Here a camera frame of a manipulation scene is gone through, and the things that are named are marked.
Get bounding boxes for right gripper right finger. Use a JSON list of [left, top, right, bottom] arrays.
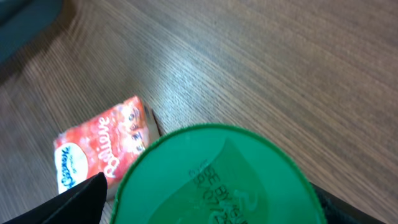
[[312, 184, 384, 224]]

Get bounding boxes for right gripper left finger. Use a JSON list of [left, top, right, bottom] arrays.
[[4, 172, 108, 224]]

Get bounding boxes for orange snack packet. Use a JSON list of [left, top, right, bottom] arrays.
[[53, 96, 160, 198]]

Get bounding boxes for green lid spice jar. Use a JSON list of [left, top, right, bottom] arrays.
[[111, 124, 326, 224]]

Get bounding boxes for grey plastic mesh basket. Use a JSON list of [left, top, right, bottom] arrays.
[[1, 0, 63, 62]]

